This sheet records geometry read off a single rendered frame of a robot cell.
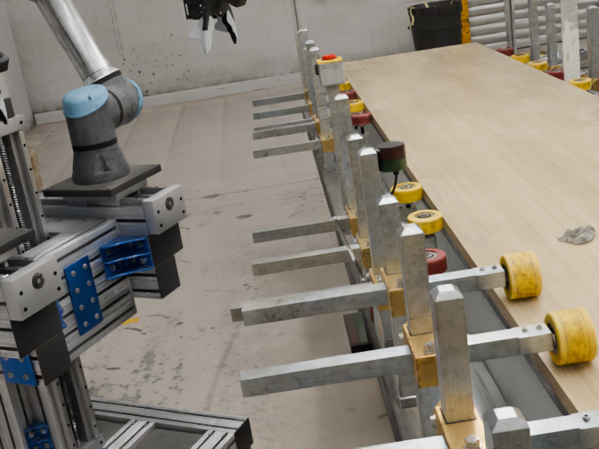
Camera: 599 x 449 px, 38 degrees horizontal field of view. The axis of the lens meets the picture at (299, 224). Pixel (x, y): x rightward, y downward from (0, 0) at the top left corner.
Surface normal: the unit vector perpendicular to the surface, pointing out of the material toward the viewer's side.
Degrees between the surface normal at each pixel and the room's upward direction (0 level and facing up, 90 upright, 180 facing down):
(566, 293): 0
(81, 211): 90
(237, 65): 90
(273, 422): 0
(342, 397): 0
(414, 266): 90
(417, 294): 90
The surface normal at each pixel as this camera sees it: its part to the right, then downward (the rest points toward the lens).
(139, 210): -0.43, 0.35
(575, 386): -0.15, -0.94
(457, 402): 0.05, 0.31
